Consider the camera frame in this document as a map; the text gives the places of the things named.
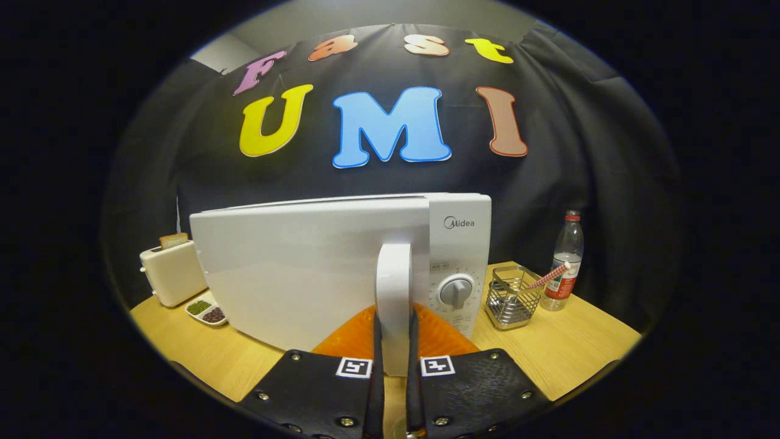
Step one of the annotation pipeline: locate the clear plastic water bottle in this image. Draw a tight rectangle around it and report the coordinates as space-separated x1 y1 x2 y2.
541 210 584 312

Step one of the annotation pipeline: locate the metal wire basket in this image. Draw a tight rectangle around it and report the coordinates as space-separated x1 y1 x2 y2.
486 265 543 330

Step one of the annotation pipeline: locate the red white striped straw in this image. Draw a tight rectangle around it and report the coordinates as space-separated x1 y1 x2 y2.
525 261 572 291

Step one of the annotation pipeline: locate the white toaster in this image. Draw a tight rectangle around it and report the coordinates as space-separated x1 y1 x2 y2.
139 240 209 307

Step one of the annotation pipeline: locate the white divided bean dish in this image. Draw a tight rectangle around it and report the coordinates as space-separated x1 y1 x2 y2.
185 297 229 327

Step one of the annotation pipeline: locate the white microwave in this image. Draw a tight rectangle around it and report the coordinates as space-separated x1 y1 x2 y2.
189 193 492 377

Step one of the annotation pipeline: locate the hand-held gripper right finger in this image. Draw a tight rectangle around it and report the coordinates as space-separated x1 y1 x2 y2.
407 304 552 439

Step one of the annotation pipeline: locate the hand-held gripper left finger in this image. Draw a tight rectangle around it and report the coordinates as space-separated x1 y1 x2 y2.
238 304 386 439

